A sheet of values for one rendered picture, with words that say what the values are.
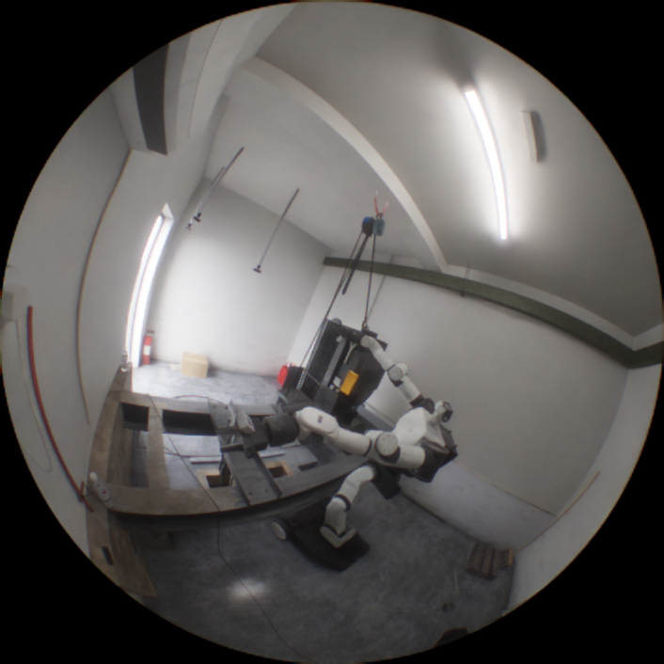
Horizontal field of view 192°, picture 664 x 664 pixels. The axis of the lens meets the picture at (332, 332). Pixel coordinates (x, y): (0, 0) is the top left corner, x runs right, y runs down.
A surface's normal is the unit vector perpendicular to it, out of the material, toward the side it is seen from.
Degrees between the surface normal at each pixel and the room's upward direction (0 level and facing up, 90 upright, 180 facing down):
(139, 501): 0
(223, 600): 0
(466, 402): 90
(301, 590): 0
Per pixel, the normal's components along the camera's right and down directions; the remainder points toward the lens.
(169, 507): 0.38, -0.92
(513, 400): -0.68, -0.22
